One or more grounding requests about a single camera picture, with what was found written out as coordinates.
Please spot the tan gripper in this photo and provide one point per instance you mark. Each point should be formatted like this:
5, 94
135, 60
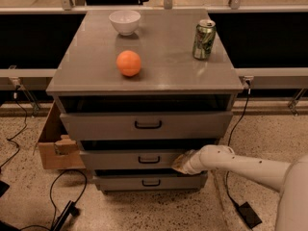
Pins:
192, 165

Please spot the grey drawer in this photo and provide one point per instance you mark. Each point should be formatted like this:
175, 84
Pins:
136, 154
146, 126
147, 180

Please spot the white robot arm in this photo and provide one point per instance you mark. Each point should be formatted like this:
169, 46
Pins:
289, 179

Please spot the grey top drawer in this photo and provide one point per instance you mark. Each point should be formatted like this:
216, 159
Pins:
146, 126

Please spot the grey bottom drawer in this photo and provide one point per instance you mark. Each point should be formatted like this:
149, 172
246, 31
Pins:
147, 180

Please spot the grey drawer cabinet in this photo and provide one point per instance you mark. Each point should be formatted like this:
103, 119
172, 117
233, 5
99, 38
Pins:
170, 80

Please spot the black power adapter right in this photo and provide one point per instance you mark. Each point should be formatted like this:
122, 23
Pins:
248, 215

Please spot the orange ball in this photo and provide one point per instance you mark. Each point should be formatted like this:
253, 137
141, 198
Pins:
128, 63

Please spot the black device lower left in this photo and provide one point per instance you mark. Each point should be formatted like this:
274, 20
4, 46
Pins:
69, 210

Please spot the green soda can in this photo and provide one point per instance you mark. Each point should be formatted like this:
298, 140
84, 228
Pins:
205, 33

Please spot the cardboard box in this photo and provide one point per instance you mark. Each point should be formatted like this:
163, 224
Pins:
56, 149

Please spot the white bowl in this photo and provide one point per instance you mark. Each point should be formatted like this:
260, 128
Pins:
125, 22

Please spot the metal railing frame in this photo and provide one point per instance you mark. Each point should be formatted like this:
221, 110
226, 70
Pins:
154, 4

